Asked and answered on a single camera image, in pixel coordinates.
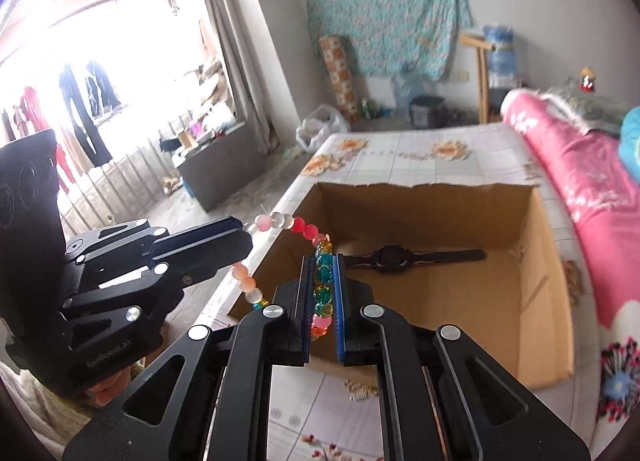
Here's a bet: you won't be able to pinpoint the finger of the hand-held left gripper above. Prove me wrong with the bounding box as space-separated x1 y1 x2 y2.
65 216 254 288
60 268 186 338

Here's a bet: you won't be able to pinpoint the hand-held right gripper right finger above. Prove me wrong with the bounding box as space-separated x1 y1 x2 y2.
332 255 592 461

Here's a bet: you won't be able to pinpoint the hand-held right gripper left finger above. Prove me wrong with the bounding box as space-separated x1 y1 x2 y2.
62 255 315 461

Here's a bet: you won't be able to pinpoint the multicoloured glass bead bracelet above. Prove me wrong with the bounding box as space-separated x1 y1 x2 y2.
231 211 335 339

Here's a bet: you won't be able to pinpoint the gold chain pendant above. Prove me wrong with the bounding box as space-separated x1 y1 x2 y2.
344 380 381 403

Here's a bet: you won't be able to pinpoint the brown cardboard box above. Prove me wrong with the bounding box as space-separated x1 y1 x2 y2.
227 182 576 392

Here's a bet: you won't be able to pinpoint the person's left forearm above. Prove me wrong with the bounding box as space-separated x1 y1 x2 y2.
0 360 98 449

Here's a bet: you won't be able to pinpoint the person's left hand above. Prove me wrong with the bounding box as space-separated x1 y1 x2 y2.
82 363 133 409

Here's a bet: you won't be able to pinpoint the dark grey cabinet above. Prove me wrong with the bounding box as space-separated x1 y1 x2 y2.
175 123 261 212

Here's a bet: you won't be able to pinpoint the black wrist watch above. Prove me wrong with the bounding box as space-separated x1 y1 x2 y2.
342 245 487 274

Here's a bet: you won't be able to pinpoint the metal balcony railing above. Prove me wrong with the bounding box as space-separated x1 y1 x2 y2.
60 111 201 237

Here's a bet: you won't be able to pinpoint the red hanging clothes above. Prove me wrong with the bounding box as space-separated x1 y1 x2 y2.
19 86 72 192

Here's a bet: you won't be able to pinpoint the dark hanging jacket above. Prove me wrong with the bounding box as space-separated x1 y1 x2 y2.
59 61 122 166

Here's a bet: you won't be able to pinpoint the white plastic bag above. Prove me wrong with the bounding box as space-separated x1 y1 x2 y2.
296 103 351 152

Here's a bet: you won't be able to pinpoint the floral plaid bed sheet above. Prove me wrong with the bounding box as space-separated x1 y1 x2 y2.
200 123 608 461

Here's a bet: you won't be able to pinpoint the grey curtain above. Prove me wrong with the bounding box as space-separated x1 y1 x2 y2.
192 0 281 154

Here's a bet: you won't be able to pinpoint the rolled orange patterned mat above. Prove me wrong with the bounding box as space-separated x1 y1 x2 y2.
319 34 362 124

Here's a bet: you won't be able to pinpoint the dark plastic bin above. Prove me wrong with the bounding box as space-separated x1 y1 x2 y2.
409 96 447 129

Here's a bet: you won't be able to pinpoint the blue water jug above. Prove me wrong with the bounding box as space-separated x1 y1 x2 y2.
390 72 426 116
482 25 518 79

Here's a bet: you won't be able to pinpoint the pink floral blanket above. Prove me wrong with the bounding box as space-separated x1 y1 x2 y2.
500 90 640 457

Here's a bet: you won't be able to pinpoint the wooden rack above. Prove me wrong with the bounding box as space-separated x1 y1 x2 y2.
459 31 501 124

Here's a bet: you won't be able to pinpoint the teal floral hanging cloth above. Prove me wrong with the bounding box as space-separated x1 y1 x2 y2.
303 0 473 80

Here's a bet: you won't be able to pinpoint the grey fuzzy blanket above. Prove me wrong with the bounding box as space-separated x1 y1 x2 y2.
542 81 640 139

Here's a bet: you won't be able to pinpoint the blue striped cloth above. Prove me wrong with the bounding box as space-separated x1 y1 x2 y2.
617 106 640 172

